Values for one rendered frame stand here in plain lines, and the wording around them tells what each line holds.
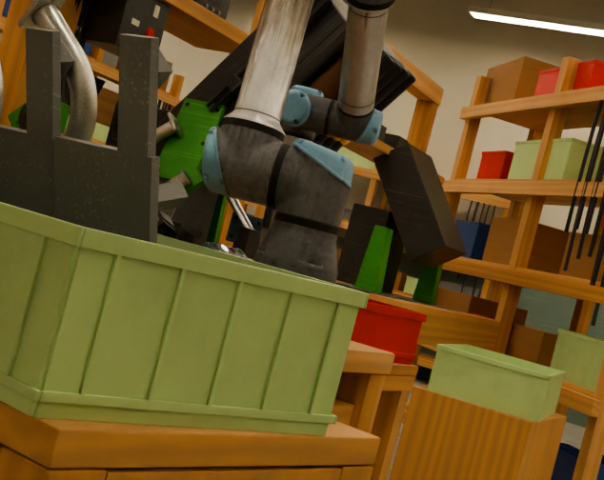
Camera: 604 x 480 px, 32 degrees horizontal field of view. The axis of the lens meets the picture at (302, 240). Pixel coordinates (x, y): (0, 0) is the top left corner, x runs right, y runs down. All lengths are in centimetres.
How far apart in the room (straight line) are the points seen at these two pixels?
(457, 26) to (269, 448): 1103
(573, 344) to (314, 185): 322
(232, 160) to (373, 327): 59
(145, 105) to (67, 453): 35
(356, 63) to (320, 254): 44
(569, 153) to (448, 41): 673
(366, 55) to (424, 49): 1005
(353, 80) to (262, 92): 28
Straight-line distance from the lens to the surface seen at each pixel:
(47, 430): 95
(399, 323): 236
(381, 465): 246
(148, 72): 106
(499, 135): 1162
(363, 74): 210
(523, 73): 627
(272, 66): 190
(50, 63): 120
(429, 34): 1215
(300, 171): 183
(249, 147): 186
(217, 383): 109
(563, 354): 498
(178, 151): 252
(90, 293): 95
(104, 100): 291
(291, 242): 182
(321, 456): 124
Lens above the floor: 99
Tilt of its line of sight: 1 degrees up
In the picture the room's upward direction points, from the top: 15 degrees clockwise
